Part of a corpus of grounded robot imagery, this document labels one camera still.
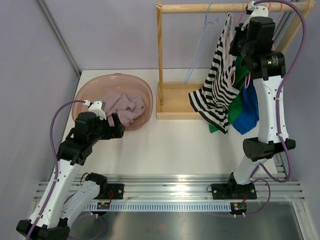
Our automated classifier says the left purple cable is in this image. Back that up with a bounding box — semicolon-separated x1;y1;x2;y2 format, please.
24;99;107;240

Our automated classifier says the pink hanger under blue top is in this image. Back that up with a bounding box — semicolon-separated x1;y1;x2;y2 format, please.
269;3;284;51

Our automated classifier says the white slotted cable duct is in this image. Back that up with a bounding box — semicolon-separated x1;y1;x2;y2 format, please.
84;201;231;212

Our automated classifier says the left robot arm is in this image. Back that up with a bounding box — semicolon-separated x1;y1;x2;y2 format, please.
16;111;125;240

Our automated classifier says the wooden clothes rack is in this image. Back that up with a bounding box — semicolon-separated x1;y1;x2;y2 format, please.
156;0;316;120

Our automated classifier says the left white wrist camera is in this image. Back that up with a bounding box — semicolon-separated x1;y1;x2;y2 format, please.
83;100;107;120

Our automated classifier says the pink plastic basin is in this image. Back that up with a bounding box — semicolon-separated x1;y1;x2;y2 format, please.
75;73;154;131

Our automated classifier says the pink hanger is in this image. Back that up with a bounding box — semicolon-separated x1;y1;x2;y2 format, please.
244;0;272;89
224;12;250;90
269;3;284;51

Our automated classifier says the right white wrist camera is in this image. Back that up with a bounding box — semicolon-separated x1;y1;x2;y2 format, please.
241;1;269;31

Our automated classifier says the aluminium rail frame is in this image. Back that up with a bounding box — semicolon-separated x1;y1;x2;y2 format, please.
33;173;306;202

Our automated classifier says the light blue wire hanger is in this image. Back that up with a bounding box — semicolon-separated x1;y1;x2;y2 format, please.
184;2;219;84

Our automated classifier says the pink tank top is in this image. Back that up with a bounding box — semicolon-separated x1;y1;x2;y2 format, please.
102;89;145;127

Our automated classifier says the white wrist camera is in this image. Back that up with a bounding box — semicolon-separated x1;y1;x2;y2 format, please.
83;100;107;120
241;1;269;31

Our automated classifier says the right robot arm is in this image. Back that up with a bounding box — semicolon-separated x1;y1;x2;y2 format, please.
211;16;296;200

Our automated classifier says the green tank top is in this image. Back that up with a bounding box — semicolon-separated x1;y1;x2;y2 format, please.
203;55;244;134

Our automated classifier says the left corner aluminium post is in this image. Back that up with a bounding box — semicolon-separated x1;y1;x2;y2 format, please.
35;0;82;78

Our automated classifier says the blue tank top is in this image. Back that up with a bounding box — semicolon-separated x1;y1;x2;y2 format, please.
232;83;259;135

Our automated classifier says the black white striped tank top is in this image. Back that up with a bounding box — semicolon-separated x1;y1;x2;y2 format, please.
188;12;240;134

